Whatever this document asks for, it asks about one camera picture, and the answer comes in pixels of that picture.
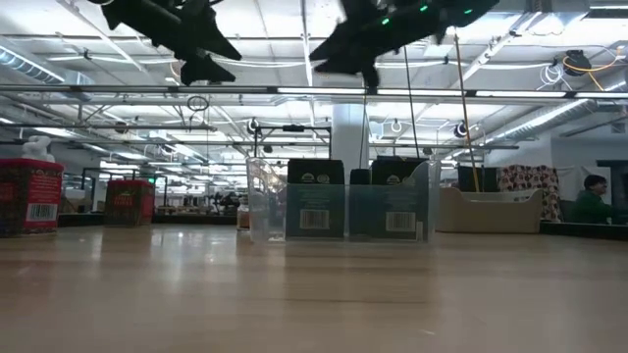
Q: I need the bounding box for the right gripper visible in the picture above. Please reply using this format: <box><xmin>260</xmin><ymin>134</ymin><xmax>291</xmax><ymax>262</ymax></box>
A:
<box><xmin>308</xmin><ymin>0</ymin><xmax>433</xmax><ymax>92</ymax></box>

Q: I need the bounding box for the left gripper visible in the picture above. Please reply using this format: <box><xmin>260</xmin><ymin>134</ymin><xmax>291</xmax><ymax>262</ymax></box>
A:
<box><xmin>141</xmin><ymin>0</ymin><xmax>243</xmax><ymax>87</ymax></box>

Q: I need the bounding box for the small glass spice jar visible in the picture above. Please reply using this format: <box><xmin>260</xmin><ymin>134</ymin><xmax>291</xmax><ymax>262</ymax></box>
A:
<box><xmin>235</xmin><ymin>194</ymin><xmax>252</xmax><ymax>231</ymax></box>

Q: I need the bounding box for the white structural column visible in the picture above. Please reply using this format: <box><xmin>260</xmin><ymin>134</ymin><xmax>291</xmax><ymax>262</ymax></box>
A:
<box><xmin>332</xmin><ymin>102</ymin><xmax>370</xmax><ymax>183</ymax></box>

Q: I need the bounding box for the red-lidded spice tin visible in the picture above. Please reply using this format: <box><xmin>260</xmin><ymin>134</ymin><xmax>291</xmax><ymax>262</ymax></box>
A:
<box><xmin>103</xmin><ymin>178</ymin><xmax>157</xmax><ymax>227</ymax></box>
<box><xmin>0</xmin><ymin>157</ymin><xmax>66</xmax><ymax>236</ymax></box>

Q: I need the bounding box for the clear plastic bin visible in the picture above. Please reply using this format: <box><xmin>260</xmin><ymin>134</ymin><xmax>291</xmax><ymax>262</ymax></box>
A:
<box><xmin>244</xmin><ymin>156</ymin><xmax>442</xmax><ymax>245</ymax></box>

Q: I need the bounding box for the white lumpy background object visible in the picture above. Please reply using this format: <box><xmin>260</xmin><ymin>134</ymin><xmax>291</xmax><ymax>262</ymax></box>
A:
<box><xmin>21</xmin><ymin>135</ymin><xmax>56</xmax><ymax>163</ymax></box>

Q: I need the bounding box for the white plastic bin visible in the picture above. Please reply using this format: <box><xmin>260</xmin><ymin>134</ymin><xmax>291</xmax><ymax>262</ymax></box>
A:
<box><xmin>435</xmin><ymin>185</ymin><xmax>546</xmax><ymax>235</ymax></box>

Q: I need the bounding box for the floral patterned cloth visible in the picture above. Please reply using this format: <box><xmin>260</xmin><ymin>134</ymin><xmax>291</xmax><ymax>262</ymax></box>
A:
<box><xmin>496</xmin><ymin>164</ymin><xmax>565</xmax><ymax>223</ymax></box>

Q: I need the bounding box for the white hanging sheet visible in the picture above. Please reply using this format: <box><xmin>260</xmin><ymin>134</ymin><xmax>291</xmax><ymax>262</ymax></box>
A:
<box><xmin>558</xmin><ymin>165</ymin><xmax>613</xmax><ymax>225</ymax></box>

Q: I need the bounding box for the person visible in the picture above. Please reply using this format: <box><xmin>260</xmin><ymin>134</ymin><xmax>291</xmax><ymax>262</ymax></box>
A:
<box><xmin>570</xmin><ymin>174</ymin><xmax>615</xmax><ymax>226</ymax></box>

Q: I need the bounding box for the hanging black cable ring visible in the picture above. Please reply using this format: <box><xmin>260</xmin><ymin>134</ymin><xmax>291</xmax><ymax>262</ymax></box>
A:
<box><xmin>185</xmin><ymin>94</ymin><xmax>210</xmax><ymax>113</ymax></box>

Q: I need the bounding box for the thin black hanging cable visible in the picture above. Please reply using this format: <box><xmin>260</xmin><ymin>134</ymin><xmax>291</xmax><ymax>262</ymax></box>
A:
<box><xmin>359</xmin><ymin>90</ymin><xmax>372</xmax><ymax>169</ymax></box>

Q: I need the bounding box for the black hanging cable with loop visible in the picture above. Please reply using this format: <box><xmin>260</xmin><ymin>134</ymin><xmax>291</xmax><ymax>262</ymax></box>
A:
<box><xmin>401</xmin><ymin>46</ymin><xmax>422</xmax><ymax>159</ymax></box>

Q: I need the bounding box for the black background rig frame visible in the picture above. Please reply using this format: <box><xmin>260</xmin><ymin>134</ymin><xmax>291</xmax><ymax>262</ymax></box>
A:
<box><xmin>253</xmin><ymin>124</ymin><xmax>334</xmax><ymax>163</ymax></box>

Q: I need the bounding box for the yellow hanging cable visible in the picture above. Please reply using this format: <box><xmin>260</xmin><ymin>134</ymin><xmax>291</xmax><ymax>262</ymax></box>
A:
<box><xmin>452</xmin><ymin>31</ymin><xmax>481</xmax><ymax>192</ymax></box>

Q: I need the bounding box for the silver ventilation duct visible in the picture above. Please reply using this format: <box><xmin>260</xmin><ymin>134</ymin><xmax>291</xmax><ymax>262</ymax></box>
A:
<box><xmin>0</xmin><ymin>46</ymin><xmax>68</xmax><ymax>85</ymax></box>
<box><xmin>470</xmin><ymin>80</ymin><xmax>628</xmax><ymax>148</ymax></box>

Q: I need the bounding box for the black ceiling cord reel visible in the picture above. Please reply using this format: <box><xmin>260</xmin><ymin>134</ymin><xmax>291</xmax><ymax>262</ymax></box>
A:
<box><xmin>562</xmin><ymin>48</ymin><xmax>594</xmax><ymax>77</ymax></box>

